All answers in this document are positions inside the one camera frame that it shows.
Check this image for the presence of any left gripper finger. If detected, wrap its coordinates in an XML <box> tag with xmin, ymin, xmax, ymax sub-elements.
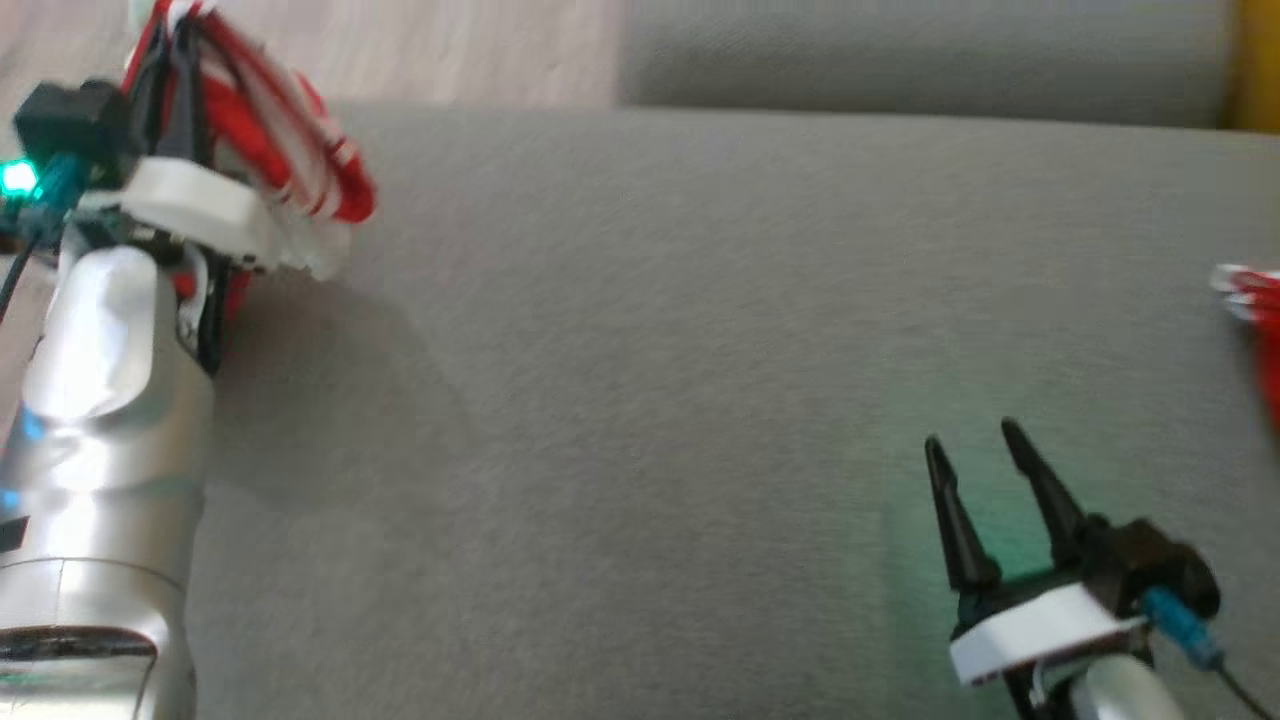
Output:
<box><xmin>126</xmin><ymin>42</ymin><xmax>171</xmax><ymax>179</ymax></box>
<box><xmin>170</xmin><ymin>18</ymin><xmax>215</xmax><ymax>168</ymax></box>

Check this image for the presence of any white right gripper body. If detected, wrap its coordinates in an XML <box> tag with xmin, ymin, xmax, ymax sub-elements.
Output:
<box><xmin>946</xmin><ymin>568</ymin><xmax>1151</xmax><ymax>689</ymax></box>

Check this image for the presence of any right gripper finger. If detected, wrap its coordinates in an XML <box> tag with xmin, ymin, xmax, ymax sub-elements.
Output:
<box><xmin>1000</xmin><ymin>417</ymin><xmax>1091</xmax><ymax>568</ymax></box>
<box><xmin>924</xmin><ymin>435</ymin><xmax>1003</xmax><ymax>593</ymax></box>

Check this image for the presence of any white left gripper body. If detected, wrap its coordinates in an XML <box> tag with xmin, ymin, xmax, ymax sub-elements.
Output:
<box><xmin>80</xmin><ymin>155</ymin><xmax>353</xmax><ymax>283</ymax></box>

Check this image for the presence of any red garment with white stripes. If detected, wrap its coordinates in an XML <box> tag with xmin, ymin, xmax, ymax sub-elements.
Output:
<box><xmin>118</xmin><ymin>0</ymin><xmax>381</xmax><ymax>323</ymax></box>

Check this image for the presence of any crumpled red white garment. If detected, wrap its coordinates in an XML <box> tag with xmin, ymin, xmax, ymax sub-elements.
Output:
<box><xmin>1208</xmin><ymin>262</ymin><xmax>1280</xmax><ymax>433</ymax></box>

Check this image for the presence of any grey sofa seat cushion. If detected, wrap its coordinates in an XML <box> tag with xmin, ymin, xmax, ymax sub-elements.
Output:
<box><xmin>0</xmin><ymin>100</ymin><xmax>1280</xmax><ymax>720</ymax></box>

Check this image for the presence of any grey sofa back cushion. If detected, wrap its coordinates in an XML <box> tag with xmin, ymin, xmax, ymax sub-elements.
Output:
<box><xmin>618</xmin><ymin>0</ymin><xmax>1233</xmax><ymax>133</ymax></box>

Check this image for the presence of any yellow pillow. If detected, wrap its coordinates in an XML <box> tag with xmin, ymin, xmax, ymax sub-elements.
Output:
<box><xmin>1224</xmin><ymin>0</ymin><xmax>1280</xmax><ymax>133</ymax></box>

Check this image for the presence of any blue left camera plug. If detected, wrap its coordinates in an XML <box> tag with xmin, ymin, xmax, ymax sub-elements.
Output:
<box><xmin>38</xmin><ymin>153</ymin><xmax>89</xmax><ymax>213</ymax></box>

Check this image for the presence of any blue camera plug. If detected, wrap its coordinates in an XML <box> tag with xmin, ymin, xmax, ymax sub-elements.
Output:
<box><xmin>1140</xmin><ymin>587</ymin><xmax>1227</xmax><ymax>671</ymax></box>
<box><xmin>38</xmin><ymin>153</ymin><xmax>89</xmax><ymax>213</ymax></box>

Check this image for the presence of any blue right camera plug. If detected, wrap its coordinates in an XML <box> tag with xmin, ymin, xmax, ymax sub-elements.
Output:
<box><xmin>1140</xmin><ymin>587</ymin><xmax>1227</xmax><ymax>671</ymax></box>

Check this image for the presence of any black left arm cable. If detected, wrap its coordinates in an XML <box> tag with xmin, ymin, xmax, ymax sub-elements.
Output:
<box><xmin>0</xmin><ymin>232</ymin><xmax>49</xmax><ymax>323</ymax></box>

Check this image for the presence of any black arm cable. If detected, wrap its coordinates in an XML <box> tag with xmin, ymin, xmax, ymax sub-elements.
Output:
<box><xmin>0</xmin><ymin>232</ymin><xmax>49</xmax><ymax>323</ymax></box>
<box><xmin>1213</xmin><ymin>660</ymin><xmax>1280</xmax><ymax>720</ymax></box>

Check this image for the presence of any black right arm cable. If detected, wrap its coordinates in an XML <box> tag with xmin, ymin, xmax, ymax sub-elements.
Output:
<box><xmin>1213</xmin><ymin>660</ymin><xmax>1280</xmax><ymax>720</ymax></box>

